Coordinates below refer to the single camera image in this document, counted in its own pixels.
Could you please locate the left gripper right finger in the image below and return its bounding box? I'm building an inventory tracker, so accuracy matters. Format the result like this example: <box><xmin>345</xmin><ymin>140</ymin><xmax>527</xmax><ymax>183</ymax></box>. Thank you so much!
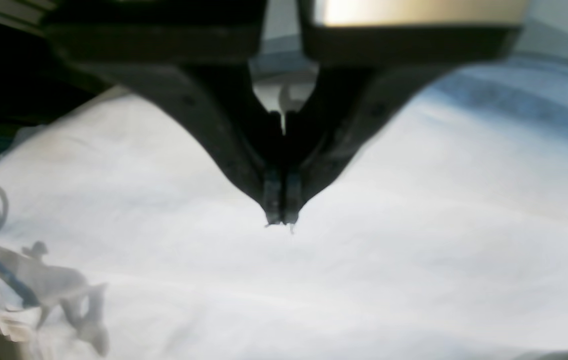
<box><xmin>282</xmin><ymin>0</ymin><xmax>530</xmax><ymax>224</ymax></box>

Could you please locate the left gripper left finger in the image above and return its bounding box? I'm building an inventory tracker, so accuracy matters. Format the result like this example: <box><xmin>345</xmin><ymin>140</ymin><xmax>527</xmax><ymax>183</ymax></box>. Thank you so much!
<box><xmin>44</xmin><ymin>0</ymin><xmax>283</xmax><ymax>224</ymax></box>

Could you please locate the white t-shirt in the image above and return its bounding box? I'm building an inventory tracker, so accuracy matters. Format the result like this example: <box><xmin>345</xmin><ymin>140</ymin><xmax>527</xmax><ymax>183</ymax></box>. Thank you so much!
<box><xmin>0</xmin><ymin>0</ymin><xmax>568</xmax><ymax>360</ymax></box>

